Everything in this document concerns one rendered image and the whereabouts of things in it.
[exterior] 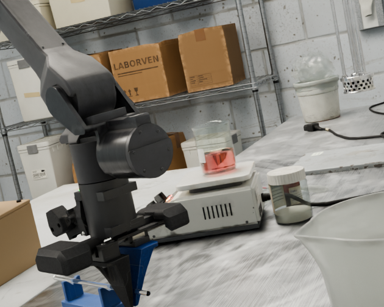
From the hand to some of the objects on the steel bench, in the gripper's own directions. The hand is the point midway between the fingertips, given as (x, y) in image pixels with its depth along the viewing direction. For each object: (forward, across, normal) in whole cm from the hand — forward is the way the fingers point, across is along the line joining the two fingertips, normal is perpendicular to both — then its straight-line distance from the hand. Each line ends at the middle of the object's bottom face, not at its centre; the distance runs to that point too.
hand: (125, 279), depth 82 cm
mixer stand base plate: (+4, +77, +16) cm, 79 cm away
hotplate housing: (+4, +31, +18) cm, 36 cm away
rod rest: (+5, 0, +8) cm, 9 cm away
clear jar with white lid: (+5, +37, +4) cm, 37 cm away
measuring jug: (+5, -2, -40) cm, 40 cm away
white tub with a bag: (+4, +132, +66) cm, 148 cm away
